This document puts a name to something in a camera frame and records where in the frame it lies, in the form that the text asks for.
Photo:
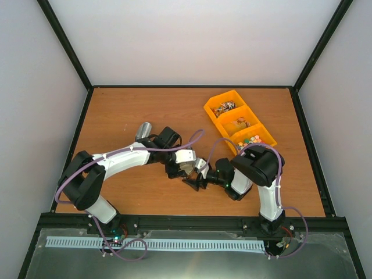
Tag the pile of lollipops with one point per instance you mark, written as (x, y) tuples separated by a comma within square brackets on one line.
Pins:
[(224, 107)]

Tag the pile of popsicle candies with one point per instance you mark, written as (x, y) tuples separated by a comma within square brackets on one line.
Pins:
[(241, 123)]

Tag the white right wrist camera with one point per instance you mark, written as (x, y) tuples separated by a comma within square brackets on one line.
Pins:
[(202, 167)]

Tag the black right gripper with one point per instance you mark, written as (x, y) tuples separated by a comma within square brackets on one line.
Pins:
[(195, 185)]

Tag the yellow star candy bin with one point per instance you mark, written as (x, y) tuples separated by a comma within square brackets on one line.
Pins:
[(237, 134)]

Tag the pile of star candies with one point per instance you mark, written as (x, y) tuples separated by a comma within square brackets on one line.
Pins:
[(247, 141)]

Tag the silver metal scoop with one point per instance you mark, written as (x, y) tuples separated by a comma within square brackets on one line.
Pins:
[(143, 131)]

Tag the black aluminium frame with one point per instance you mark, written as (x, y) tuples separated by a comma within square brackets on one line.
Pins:
[(331, 223)]

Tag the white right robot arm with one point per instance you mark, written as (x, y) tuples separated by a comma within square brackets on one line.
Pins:
[(258, 164)]

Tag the yellow popsicle candy bin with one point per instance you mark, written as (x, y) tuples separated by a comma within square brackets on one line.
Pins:
[(224, 122)]

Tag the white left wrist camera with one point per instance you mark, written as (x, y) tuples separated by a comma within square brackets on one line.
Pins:
[(185, 155)]

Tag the light blue cable duct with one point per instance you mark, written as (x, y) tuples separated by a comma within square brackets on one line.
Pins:
[(175, 245)]

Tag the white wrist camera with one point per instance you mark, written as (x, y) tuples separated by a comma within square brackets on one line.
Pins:
[(185, 155), (202, 167)]

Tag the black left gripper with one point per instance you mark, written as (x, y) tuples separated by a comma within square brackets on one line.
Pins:
[(173, 172)]

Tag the gold jar lid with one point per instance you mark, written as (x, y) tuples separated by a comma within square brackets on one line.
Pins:
[(187, 167)]

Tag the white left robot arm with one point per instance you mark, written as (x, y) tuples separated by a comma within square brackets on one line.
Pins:
[(82, 182)]

